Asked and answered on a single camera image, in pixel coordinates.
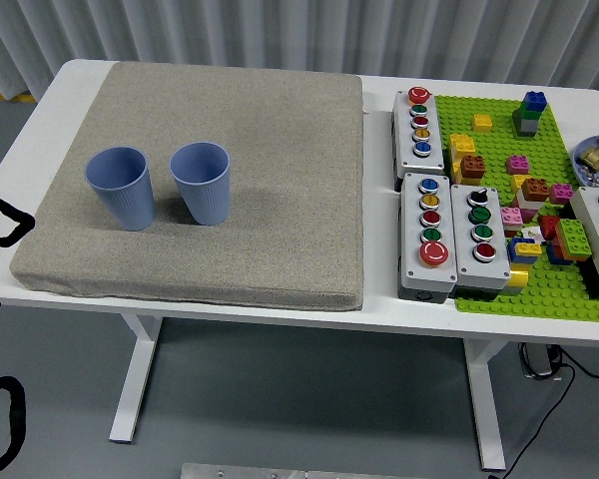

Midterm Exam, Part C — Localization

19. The blue and yellow brick stack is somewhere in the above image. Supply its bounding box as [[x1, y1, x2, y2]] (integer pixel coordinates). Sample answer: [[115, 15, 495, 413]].
[[507, 237, 543, 265]]

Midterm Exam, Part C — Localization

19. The grey power adapter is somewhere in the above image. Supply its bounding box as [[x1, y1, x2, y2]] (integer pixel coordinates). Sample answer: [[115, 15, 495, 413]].
[[517, 342, 563, 380]]

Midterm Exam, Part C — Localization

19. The five-button grey control box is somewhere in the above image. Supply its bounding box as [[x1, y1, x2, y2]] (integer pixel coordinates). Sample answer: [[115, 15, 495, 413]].
[[390, 87, 446, 193], [397, 172, 458, 303]]

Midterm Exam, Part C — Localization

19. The four-button box with black selector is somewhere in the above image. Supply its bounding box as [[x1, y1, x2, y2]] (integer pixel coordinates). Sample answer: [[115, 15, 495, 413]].
[[449, 183, 511, 300]]

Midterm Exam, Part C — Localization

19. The grey-brown fabric mat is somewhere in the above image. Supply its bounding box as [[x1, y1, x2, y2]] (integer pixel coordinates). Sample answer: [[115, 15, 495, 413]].
[[8, 62, 364, 311]]

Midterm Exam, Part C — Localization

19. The black floor cable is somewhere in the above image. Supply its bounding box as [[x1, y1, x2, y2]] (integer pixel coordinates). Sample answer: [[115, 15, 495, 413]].
[[503, 348, 599, 473]]

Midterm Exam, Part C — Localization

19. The white button box on bricks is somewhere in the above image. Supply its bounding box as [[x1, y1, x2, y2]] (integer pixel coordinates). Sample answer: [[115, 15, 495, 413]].
[[568, 185, 599, 293]]

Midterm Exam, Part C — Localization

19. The white table leg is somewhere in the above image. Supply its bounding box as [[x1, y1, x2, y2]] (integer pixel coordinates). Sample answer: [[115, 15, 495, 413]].
[[108, 313, 164, 444], [462, 338, 508, 471]]

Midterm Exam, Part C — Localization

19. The white pleated curtain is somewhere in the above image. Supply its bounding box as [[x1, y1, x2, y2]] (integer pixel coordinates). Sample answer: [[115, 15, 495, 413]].
[[0, 0, 599, 101]]

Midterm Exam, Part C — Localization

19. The brown brick on white stack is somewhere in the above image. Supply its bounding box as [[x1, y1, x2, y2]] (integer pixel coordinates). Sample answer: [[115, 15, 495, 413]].
[[508, 178, 549, 224]]

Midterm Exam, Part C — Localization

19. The green studded baseplate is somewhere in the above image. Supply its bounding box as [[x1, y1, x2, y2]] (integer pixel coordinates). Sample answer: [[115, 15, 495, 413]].
[[431, 94, 599, 325]]

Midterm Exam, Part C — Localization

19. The blue green grey brick tower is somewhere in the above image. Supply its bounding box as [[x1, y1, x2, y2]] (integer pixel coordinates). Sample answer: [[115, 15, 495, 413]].
[[511, 90, 549, 138]]

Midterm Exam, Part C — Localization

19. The blue ribbed plastic cup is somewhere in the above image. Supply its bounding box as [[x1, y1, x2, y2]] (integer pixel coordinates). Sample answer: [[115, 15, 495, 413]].
[[169, 142, 231, 227], [84, 146, 156, 232]]

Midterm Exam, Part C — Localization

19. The green brick on red-blue stack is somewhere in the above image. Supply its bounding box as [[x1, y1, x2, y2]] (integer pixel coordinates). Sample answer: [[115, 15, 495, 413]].
[[546, 218, 593, 265]]

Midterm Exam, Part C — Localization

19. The yellow and grey brick stack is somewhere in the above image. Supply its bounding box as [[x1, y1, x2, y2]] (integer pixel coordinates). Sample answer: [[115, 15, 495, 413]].
[[506, 266, 530, 300]]

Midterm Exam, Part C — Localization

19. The red brick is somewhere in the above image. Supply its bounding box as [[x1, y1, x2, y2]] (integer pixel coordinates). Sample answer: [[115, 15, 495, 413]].
[[537, 214, 563, 240]]

